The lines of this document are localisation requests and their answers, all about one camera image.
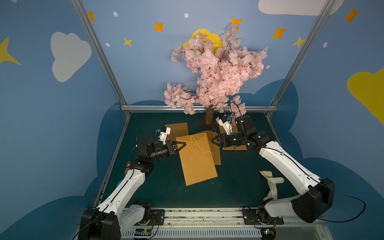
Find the brown kraft envelope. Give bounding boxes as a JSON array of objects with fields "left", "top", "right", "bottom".
[
  {"left": 166, "top": 123, "right": 189, "bottom": 141},
  {"left": 176, "top": 133, "right": 218, "bottom": 186},
  {"left": 199, "top": 130, "right": 222, "bottom": 166}
]

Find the brown kraft file bag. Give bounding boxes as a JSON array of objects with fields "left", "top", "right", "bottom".
[{"left": 219, "top": 124, "right": 247, "bottom": 151}]

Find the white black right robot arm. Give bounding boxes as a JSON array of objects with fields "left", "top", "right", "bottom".
[{"left": 212, "top": 115, "right": 335, "bottom": 224}]

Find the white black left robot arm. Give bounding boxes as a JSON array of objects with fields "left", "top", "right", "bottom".
[{"left": 73, "top": 136, "right": 187, "bottom": 240}]

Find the brown wooden stick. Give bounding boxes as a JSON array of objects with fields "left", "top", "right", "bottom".
[{"left": 125, "top": 162, "right": 131, "bottom": 175}]

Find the white yellow cloth strip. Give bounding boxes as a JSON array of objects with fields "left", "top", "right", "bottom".
[{"left": 260, "top": 171, "right": 285, "bottom": 201}]

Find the pink cherry blossom tree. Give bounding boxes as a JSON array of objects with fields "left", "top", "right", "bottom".
[{"left": 164, "top": 23, "right": 268, "bottom": 118}]

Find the left circuit board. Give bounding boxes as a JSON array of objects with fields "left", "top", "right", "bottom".
[{"left": 134, "top": 228, "right": 153, "bottom": 238}]

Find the circuit board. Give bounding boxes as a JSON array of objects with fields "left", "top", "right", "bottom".
[
  {"left": 260, "top": 229, "right": 277, "bottom": 240},
  {"left": 134, "top": 228, "right": 153, "bottom": 238}
]

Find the right circuit board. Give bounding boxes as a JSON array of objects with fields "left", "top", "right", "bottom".
[{"left": 260, "top": 229, "right": 277, "bottom": 240}]

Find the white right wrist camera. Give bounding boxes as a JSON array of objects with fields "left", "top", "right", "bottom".
[{"left": 216, "top": 116, "right": 233, "bottom": 135}]

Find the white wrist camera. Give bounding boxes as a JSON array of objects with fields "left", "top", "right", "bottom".
[
  {"left": 157, "top": 127, "right": 171, "bottom": 145},
  {"left": 216, "top": 116, "right": 233, "bottom": 135}
]

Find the dark metal tree base plate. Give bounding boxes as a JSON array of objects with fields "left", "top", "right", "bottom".
[{"left": 199, "top": 116, "right": 219, "bottom": 131}]

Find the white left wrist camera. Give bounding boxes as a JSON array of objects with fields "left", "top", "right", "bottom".
[{"left": 157, "top": 127, "right": 171, "bottom": 145}]

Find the aluminium back rail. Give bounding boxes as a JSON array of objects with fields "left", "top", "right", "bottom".
[{"left": 120, "top": 104, "right": 278, "bottom": 113}]

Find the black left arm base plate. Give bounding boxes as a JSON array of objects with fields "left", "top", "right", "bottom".
[{"left": 135, "top": 209, "right": 165, "bottom": 226}]

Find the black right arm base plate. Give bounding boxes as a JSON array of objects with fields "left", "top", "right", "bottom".
[{"left": 241, "top": 208, "right": 284, "bottom": 225}]

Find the aluminium front rail frame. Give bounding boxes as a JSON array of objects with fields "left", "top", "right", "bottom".
[{"left": 120, "top": 208, "right": 333, "bottom": 240}]

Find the aluminium right corner post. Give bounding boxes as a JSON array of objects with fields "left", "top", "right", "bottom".
[{"left": 266, "top": 0, "right": 336, "bottom": 119}]

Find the aluminium corner post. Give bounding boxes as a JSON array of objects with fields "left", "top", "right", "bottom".
[
  {"left": 71, "top": 0, "right": 132, "bottom": 118},
  {"left": 266, "top": 0, "right": 336, "bottom": 119}
]

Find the aluminium left corner post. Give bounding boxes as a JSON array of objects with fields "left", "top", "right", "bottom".
[{"left": 71, "top": 0, "right": 132, "bottom": 118}]

